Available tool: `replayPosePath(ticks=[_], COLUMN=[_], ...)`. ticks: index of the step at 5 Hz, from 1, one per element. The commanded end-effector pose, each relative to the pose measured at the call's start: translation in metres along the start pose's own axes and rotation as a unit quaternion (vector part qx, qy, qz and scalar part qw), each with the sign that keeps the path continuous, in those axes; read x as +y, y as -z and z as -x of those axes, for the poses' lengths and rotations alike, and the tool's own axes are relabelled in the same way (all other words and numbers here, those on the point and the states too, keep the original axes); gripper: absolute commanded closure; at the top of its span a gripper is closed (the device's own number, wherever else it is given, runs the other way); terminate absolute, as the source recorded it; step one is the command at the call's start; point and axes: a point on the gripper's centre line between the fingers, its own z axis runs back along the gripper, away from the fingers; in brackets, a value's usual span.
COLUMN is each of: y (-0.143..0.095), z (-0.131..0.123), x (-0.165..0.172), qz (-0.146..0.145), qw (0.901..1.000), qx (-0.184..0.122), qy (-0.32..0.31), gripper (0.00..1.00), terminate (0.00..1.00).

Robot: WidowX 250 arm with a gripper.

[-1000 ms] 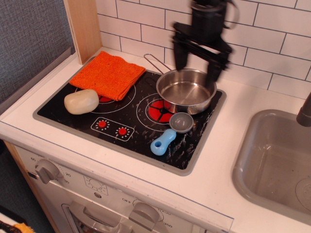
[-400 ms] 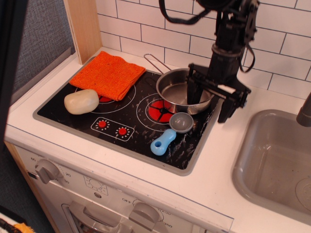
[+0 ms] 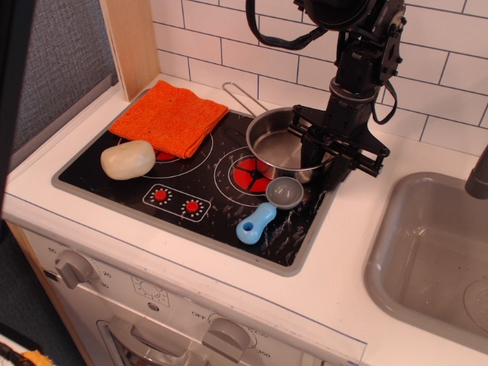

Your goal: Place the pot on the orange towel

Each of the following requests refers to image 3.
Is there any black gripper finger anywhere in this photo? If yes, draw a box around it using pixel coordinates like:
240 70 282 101
324 154 355 189
300 135 332 169

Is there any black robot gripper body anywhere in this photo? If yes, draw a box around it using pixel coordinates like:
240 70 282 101
289 80 390 177

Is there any stainless steel pot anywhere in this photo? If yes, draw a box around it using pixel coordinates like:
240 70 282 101
222 82 333 184

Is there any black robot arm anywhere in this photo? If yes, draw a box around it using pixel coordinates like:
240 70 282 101
289 1 406 191

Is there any orange knitted towel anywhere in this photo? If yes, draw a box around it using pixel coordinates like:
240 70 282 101
109 81 230 159

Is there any grey blue measuring scoop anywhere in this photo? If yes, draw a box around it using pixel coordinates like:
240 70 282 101
236 177 304 245

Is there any black toy stovetop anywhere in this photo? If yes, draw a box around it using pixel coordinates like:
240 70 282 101
52 111 336 276

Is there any right red stove knob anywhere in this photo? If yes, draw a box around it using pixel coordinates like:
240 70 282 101
185 201 200 214

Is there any red stove knob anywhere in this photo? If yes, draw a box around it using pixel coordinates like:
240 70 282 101
185 201 200 214
153 189 168 202

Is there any grey plastic sink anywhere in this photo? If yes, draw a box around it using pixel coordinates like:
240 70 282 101
364 172 487 353

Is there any grey faucet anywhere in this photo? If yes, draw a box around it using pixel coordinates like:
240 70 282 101
464 146 488 200

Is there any left red stove knob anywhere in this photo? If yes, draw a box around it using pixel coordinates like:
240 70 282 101
153 189 168 202

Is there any cream toy potato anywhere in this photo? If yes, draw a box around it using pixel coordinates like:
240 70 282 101
100 140 156 181

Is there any grey oven dial knob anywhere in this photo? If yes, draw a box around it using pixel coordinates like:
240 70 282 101
202 318 251 363

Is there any light wooden side panel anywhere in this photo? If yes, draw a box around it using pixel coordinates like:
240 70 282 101
99 0 160 101

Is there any grey timer dial knob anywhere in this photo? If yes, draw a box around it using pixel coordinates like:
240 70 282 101
55 250 94 289

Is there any yellow black object on floor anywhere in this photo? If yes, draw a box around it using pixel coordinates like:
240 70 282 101
1 343 54 366

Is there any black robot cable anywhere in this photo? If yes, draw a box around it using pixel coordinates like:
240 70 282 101
246 0 329 50

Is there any grey oven door handle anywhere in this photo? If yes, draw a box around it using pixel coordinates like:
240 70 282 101
108 316 207 365

